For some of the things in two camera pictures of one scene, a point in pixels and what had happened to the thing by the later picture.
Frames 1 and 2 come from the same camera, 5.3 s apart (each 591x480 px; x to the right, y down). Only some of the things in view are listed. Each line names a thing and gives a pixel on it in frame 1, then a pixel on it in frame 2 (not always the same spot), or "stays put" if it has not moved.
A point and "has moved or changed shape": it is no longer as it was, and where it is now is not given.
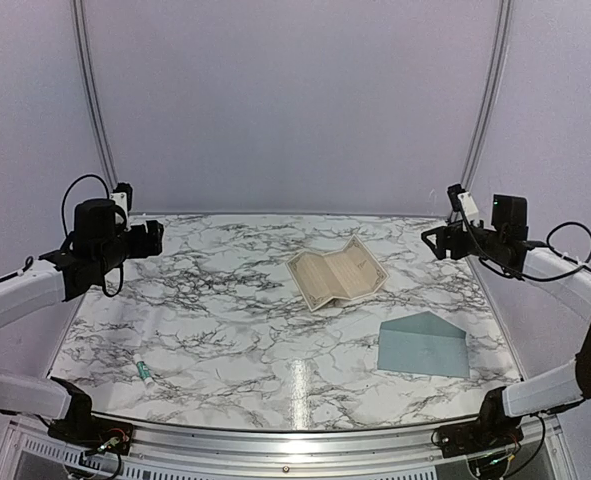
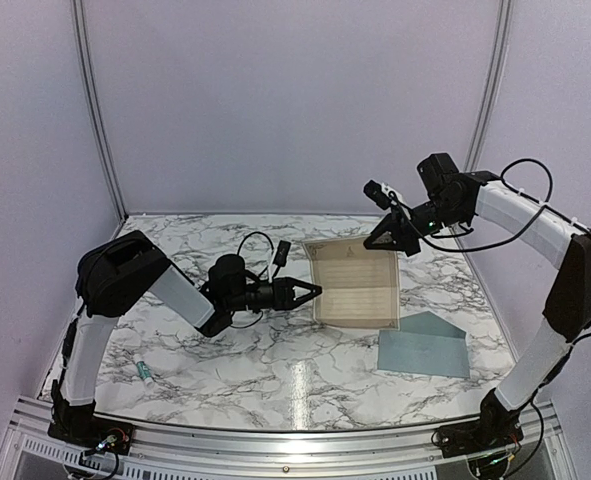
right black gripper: x=443 y=233 → x=402 y=237
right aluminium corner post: x=490 y=93 stays put
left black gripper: x=142 y=250 → x=283 y=290
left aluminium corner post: x=89 y=91 stays put
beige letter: x=344 y=274 has moved or changed shape
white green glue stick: x=143 y=371 stays put
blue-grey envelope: x=423 y=344 stays put
